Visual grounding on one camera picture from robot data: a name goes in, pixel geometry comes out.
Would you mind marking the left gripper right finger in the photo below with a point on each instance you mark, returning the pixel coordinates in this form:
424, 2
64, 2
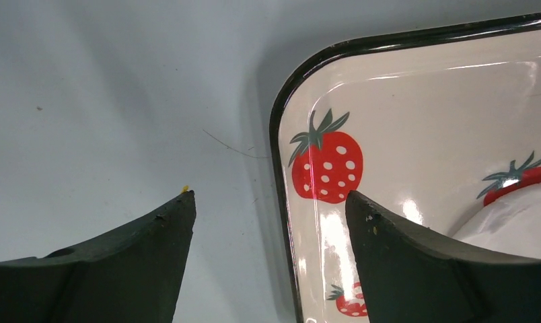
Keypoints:
410, 273

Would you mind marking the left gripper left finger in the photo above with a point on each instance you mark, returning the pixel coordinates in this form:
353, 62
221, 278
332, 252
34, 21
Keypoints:
132, 273

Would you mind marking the white dough piece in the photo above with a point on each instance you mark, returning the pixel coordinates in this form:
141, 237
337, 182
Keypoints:
511, 224

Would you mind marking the strawberry print tray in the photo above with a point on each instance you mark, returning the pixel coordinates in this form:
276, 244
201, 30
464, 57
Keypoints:
433, 125

